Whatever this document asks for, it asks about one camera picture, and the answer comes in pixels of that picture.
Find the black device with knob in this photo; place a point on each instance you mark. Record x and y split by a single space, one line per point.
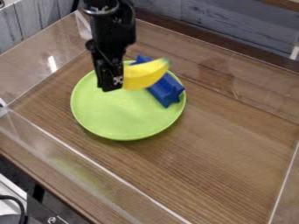
36 214

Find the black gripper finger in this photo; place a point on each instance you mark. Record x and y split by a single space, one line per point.
110 75

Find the yellow toy banana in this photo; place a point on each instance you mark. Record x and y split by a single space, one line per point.
144 75

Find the blue star-shaped block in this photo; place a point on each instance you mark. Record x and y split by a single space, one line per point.
168 89

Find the clear acrylic tray enclosure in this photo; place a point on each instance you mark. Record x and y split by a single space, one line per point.
224 167

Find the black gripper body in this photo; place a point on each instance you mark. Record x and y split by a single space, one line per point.
113 21

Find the green round plate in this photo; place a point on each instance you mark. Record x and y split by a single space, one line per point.
122 114

